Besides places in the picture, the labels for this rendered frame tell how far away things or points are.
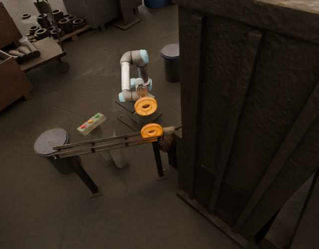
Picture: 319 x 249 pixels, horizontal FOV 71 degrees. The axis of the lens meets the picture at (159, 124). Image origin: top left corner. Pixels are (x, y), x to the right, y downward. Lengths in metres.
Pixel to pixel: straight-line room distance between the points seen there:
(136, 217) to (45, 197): 0.94
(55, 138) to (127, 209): 0.94
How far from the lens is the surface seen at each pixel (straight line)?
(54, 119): 3.14
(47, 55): 3.75
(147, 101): 1.51
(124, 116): 2.76
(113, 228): 2.16
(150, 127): 1.60
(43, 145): 2.30
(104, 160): 2.46
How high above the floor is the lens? 2.01
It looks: 50 degrees down
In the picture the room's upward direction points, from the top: 8 degrees counter-clockwise
